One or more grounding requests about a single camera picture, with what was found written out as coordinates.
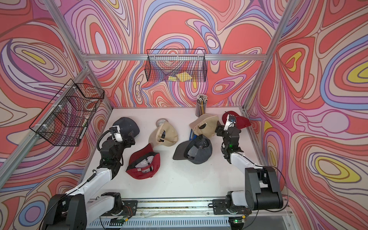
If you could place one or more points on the black wire basket wall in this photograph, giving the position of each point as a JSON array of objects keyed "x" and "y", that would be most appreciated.
[
  {"x": 66, "y": 118},
  {"x": 165, "y": 62}
]

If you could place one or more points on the dark red cap back right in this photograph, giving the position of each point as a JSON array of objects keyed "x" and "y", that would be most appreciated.
[{"x": 241, "y": 122}]

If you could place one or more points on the black wire basket left wall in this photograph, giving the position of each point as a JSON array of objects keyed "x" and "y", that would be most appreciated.
[{"x": 66, "y": 118}]

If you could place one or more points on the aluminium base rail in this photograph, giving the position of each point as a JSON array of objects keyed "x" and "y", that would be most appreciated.
[{"x": 204, "y": 213}]

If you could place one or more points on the clear tape roll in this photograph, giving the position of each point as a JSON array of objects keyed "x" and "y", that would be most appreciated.
[{"x": 160, "y": 122}]

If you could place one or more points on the dark red cap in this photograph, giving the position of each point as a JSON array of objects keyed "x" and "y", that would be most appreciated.
[
  {"x": 241, "y": 122},
  {"x": 144, "y": 164}
]

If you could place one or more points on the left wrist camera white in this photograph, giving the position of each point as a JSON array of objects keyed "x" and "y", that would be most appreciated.
[{"x": 115, "y": 132}]

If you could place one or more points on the black wire basket back wall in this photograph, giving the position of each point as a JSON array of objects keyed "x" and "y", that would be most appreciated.
[{"x": 165, "y": 62}]

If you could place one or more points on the pencil cup with pencils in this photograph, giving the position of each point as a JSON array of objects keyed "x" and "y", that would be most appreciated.
[{"x": 201, "y": 104}]

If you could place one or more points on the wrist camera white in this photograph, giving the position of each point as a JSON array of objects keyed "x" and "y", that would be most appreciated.
[
  {"x": 230, "y": 122},
  {"x": 115, "y": 132}
]

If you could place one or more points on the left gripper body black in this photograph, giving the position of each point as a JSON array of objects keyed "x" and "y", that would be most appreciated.
[{"x": 125, "y": 144}]

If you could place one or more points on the blue pen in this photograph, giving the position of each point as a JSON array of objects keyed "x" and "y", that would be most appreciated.
[{"x": 191, "y": 136}]

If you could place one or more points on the dark grey cap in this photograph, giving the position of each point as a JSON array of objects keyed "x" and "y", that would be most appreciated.
[
  {"x": 197, "y": 150},
  {"x": 127, "y": 127}
]

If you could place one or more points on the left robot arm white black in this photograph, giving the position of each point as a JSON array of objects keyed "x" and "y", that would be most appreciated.
[{"x": 74, "y": 210}]

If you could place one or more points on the beige cap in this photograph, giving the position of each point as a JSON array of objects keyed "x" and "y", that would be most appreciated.
[
  {"x": 165, "y": 134},
  {"x": 205, "y": 125}
]

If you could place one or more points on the yellow sticky notes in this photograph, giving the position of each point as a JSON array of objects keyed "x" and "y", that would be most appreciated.
[{"x": 181, "y": 77}]

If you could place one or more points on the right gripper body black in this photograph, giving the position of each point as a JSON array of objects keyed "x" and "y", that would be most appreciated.
[{"x": 221, "y": 132}]

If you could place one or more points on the dark red cap front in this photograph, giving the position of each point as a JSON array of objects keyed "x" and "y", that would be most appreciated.
[{"x": 144, "y": 164}]

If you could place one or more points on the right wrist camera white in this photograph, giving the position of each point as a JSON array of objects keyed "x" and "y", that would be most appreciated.
[{"x": 230, "y": 122}]

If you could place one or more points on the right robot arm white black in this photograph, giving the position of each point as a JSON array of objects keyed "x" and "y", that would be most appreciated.
[{"x": 261, "y": 184}]

